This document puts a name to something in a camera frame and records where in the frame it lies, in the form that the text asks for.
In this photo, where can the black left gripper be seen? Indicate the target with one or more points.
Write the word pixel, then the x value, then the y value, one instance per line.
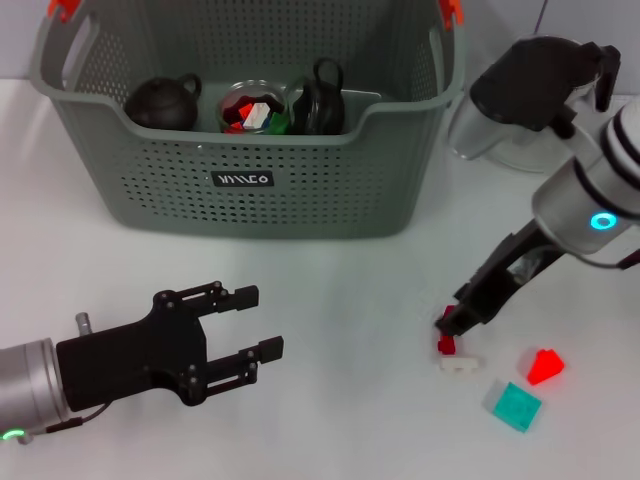
pixel 130 360

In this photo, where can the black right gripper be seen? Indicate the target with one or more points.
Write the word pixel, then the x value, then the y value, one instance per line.
pixel 500 280

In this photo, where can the dark red curved brick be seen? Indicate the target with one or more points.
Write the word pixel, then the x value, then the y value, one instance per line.
pixel 446 346

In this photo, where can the green two-stud brick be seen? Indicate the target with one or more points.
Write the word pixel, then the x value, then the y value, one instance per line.
pixel 279 125

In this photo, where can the white two-stud brick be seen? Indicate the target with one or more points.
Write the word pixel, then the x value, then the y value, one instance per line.
pixel 257 115

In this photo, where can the glass teacup black sleeve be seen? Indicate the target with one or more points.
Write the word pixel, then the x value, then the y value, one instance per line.
pixel 250 90
pixel 327 107

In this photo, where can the grey perforated plastic storage bin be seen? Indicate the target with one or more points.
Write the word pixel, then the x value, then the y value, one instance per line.
pixel 300 200

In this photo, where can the white notched brick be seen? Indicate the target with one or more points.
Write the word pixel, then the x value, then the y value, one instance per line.
pixel 460 364

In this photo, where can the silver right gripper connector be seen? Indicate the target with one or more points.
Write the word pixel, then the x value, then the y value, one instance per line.
pixel 527 265

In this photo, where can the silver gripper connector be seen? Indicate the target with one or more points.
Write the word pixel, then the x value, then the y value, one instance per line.
pixel 527 265
pixel 84 324

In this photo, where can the orange-red slope brick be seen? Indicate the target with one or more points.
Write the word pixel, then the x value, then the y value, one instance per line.
pixel 545 367

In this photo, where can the teal square brick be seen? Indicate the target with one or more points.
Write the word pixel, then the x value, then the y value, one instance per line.
pixel 517 407

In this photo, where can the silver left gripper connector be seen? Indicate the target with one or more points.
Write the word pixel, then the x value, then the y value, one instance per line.
pixel 84 324

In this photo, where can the black clay teapot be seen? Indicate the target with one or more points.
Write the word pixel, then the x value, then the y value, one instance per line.
pixel 160 107

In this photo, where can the glass pitcher black lid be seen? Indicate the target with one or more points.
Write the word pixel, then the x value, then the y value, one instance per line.
pixel 611 75

